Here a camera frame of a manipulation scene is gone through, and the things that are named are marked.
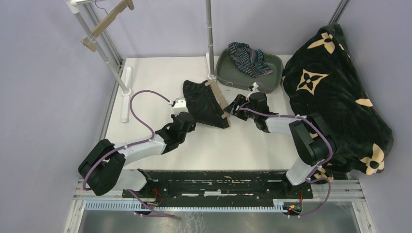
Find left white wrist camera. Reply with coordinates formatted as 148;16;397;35
169;97;189;116

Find blue striped underwear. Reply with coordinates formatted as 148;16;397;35
228;42;273;78

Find green plastic tray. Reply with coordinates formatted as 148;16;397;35
215;49;283;93

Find left rack pole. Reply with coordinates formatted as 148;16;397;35
64;0;127;91

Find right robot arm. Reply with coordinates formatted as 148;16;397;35
224;92;337;198

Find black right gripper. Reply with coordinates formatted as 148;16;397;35
223;93;258;121

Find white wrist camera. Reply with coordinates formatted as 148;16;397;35
246;82;259;101
169;97;189;116

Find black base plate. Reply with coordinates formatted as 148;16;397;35
136;170;313;207

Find wooden clip hanger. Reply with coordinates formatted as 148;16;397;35
204;80;230;127

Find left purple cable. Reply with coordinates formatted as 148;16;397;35
82;90;181;218

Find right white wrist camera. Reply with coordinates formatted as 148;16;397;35
246;82;259;101

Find aluminium frame rails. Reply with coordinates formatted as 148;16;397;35
64;180;376;233

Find rack pole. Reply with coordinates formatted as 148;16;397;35
64;0;127;91
205;0;217;81

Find centre rack pole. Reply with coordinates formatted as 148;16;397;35
205;0;217;81

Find white cable duct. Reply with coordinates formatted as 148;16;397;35
84;200;287;213

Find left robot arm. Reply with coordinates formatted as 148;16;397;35
78;112;196;198

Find black floral blanket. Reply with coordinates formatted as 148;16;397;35
282;23;394;181

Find black striped underwear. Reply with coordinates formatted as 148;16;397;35
182;80;230;129

